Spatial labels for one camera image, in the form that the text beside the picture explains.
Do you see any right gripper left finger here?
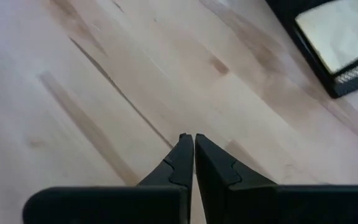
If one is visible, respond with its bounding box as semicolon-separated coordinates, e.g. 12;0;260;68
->
22;133;195;224

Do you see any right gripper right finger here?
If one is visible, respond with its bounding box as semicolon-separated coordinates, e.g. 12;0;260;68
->
195;133;358;224

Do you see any yellow sticky note pad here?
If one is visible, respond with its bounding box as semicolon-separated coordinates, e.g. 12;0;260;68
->
295;0;358;75

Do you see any black mesh desk organizer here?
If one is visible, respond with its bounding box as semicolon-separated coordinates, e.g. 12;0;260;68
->
265;0;358;99

